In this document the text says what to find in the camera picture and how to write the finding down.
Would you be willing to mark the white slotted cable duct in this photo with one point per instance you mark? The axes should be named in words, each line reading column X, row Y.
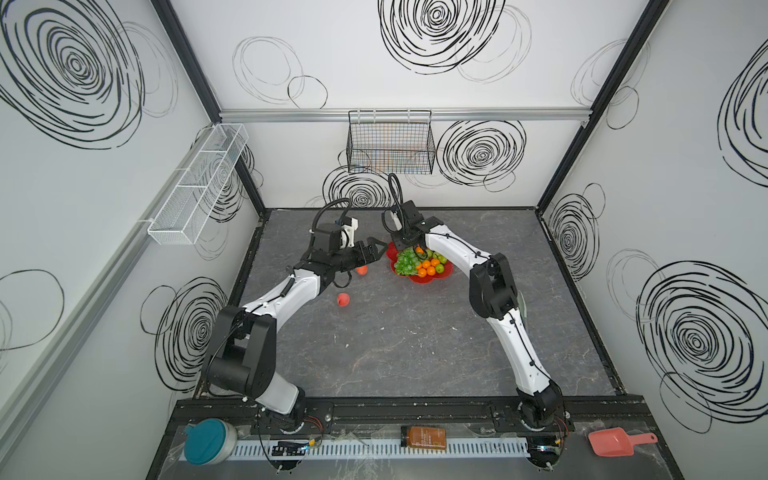
column 348, row 449

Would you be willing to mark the red flower-shaped fruit bowl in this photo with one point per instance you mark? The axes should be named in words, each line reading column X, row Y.
column 448, row 267

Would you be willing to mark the black corner frame post left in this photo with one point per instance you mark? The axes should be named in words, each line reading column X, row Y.
column 183, row 48

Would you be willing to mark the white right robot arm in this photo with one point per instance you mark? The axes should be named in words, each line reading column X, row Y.
column 493, row 296

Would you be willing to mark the pink plastic scoop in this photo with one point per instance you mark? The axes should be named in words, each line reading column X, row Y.
column 616, row 442

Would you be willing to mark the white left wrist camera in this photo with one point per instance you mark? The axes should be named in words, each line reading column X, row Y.
column 349, row 226

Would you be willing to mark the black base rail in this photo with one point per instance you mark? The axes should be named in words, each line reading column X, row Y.
column 503, row 413

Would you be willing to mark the teal lidded container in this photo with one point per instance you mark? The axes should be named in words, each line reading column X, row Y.
column 209, row 442

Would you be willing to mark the black corner frame post right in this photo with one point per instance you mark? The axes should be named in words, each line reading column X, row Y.
column 625, row 60

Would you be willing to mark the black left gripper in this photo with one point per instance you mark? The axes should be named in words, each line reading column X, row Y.
column 360, row 251

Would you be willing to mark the green kitchen tongs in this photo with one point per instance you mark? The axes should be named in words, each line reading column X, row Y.
column 522, row 308

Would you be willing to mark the black wire basket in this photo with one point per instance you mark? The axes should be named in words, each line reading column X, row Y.
column 391, row 147

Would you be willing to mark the black corner frame post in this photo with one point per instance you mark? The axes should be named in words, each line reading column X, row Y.
column 183, row 48
column 625, row 60

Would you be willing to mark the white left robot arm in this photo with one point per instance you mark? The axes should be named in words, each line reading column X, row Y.
column 241, row 355

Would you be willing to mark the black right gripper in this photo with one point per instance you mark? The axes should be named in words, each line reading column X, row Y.
column 409, row 237

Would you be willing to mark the clear wall shelf rack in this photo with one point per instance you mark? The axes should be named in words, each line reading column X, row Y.
column 206, row 190

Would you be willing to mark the brown bottle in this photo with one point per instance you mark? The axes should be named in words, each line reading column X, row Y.
column 424, row 437

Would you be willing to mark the aluminium wall rail back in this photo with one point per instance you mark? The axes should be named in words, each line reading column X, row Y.
column 580, row 114

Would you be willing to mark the green fake grape bunch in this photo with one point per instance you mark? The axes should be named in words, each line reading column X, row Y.
column 407, row 263

